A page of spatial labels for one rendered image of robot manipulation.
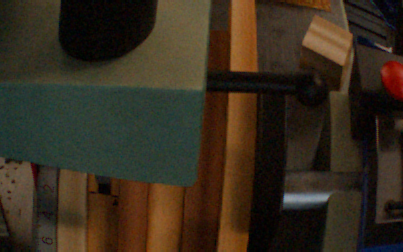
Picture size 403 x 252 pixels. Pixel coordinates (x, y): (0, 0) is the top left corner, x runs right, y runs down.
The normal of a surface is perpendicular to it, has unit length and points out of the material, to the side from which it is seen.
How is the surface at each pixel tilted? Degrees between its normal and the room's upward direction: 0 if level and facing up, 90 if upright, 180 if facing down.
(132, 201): 0
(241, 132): 0
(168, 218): 0
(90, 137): 90
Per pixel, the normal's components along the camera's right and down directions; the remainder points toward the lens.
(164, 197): 0.06, -0.61
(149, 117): -0.06, 0.79
